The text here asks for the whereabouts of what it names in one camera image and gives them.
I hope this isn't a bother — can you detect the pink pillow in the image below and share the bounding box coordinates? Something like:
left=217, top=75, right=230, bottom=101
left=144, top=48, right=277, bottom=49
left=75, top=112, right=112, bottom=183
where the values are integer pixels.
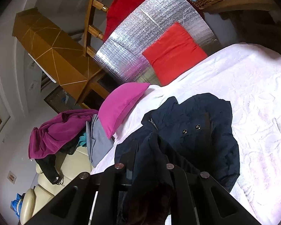
left=98, top=82, right=150, bottom=139

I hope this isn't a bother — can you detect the white bed sheet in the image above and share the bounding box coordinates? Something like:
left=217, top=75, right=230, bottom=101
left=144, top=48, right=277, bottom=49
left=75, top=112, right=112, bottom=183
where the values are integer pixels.
left=94, top=44, right=281, bottom=224

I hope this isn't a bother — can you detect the teal garment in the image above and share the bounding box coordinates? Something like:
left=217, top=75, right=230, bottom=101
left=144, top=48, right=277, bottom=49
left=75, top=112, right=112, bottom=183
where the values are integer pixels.
left=77, top=132, right=87, bottom=147

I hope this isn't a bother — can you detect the red pillow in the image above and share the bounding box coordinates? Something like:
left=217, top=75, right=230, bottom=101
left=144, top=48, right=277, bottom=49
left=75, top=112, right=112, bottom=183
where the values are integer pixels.
left=143, top=22, right=208, bottom=86

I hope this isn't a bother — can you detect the silver foil insulation sheet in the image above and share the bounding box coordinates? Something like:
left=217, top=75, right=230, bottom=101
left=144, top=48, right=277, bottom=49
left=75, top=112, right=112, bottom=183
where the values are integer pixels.
left=94, top=0, right=222, bottom=85

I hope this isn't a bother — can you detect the brown wooden cabinet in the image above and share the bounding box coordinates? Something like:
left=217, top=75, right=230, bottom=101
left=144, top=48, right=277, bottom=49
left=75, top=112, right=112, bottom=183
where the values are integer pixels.
left=13, top=8, right=109, bottom=104

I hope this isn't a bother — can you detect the magenta garment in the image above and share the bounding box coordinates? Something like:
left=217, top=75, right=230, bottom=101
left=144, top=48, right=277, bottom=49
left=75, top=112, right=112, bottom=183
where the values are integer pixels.
left=28, top=109, right=98, bottom=159

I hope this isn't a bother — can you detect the navy blue puffer jacket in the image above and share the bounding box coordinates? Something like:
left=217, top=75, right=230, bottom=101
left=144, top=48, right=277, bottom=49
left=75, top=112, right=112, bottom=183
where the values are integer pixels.
left=115, top=93, right=240, bottom=224

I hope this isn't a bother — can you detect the grey folded garment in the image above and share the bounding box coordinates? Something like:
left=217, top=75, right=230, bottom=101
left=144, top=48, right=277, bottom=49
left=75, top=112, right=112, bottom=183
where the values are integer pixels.
left=86, top=114, right=114, bottom=168

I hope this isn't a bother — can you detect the cream leather chair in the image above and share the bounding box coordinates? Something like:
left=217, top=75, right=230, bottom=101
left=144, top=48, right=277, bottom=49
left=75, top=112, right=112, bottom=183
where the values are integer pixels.
left=19, top=145, right=94, bottom=225

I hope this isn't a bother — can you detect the black garment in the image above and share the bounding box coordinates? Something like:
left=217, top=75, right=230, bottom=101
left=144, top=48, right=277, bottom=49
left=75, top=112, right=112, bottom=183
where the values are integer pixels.
left=35, top=152, right=65, bottom=185

